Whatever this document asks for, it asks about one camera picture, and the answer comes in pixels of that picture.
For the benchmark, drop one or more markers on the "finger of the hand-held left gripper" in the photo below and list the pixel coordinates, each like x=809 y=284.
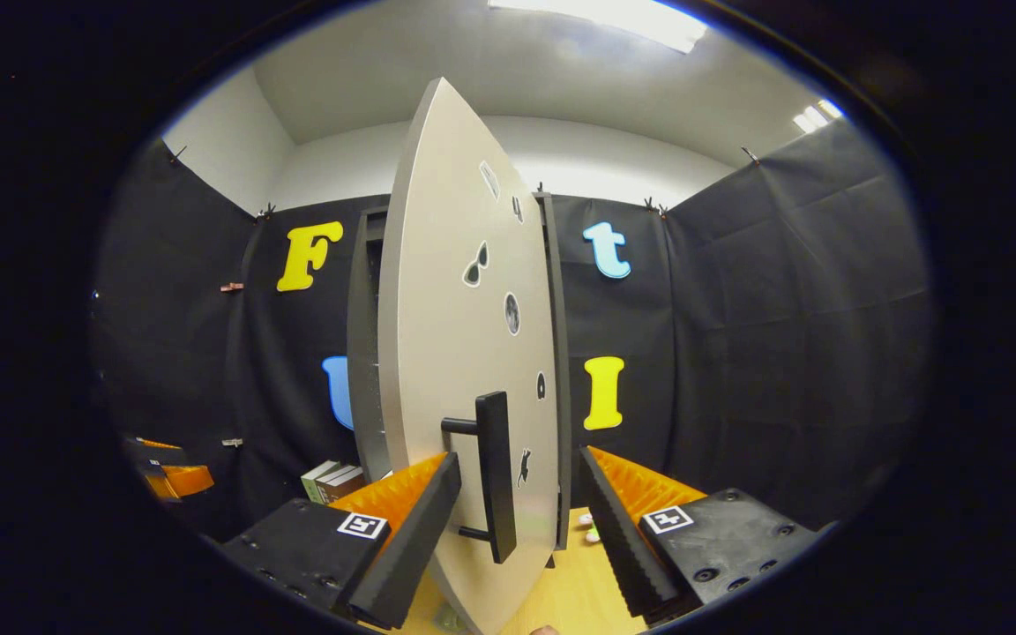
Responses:
x=186 y=481
x=155 y=456

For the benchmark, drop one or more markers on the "beige cabinet door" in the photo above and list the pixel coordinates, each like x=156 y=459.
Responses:
x=437 y=309

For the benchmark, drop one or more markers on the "small ceiling light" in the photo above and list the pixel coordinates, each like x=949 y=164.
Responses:
x=817 y=115

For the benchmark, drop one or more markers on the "black backdrop cloth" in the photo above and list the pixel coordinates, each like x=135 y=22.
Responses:
x=781 y=353

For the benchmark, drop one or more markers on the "green and white plush toy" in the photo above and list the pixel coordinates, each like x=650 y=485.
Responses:
x=592 y=534

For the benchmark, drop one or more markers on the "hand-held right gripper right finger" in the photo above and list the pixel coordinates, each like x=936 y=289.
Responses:
x=618 y=538

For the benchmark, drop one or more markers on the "long ceiling light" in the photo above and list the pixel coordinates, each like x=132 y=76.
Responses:
x=614 y=22

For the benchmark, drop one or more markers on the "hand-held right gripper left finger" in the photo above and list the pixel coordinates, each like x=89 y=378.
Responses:
x=411 y=551

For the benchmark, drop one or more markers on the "green book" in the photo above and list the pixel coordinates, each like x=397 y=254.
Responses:
x=312 y=483

